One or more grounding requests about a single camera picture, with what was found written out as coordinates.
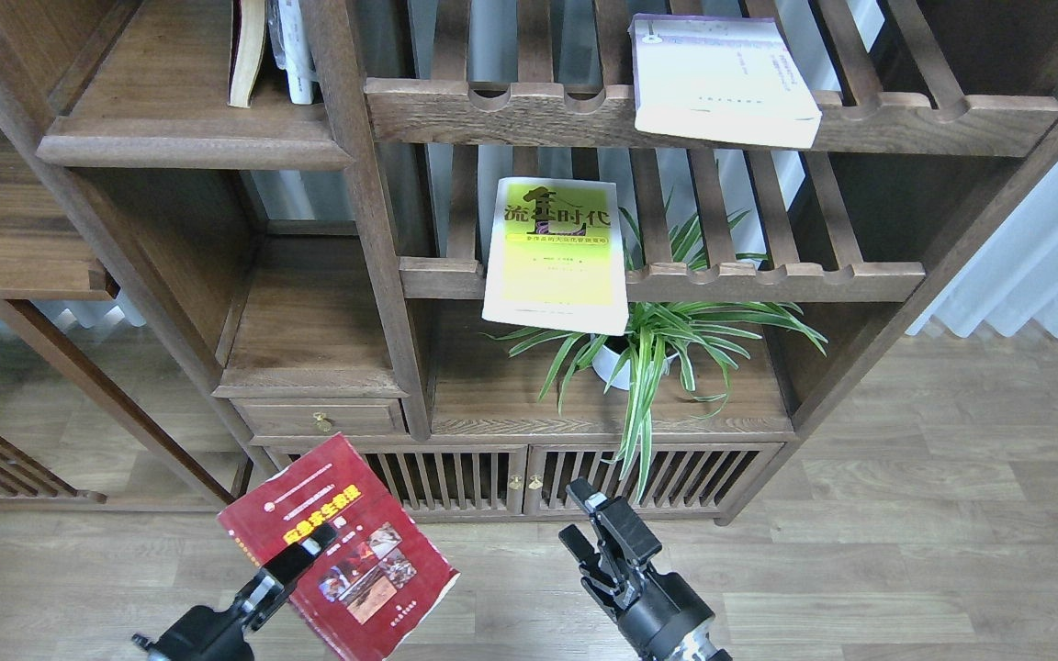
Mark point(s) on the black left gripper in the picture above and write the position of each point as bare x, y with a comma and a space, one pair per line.
205, 634

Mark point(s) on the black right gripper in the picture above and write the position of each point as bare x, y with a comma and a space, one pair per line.
658, 614

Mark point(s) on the red cover book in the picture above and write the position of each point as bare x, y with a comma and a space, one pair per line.
379, 578

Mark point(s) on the brass drawer knob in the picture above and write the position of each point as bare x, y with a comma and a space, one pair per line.
321, 422

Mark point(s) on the white plant pot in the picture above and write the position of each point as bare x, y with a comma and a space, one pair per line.
610, 365

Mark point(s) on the green spider plant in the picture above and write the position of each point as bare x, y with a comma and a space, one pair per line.
655, 332

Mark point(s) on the dark wooden bookshelf unit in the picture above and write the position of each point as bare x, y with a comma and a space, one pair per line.
328, 258

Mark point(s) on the yellow green cover book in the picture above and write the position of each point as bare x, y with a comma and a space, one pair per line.
556, 257

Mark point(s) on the white purple cover book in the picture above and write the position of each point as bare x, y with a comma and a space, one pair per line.
723, 79

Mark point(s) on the white curtain right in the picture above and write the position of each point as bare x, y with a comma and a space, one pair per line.
1012, 280

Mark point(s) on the upright white book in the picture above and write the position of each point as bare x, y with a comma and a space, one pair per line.
293, 53

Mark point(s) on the upright cream paged book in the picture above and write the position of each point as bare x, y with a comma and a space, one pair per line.
248, 28

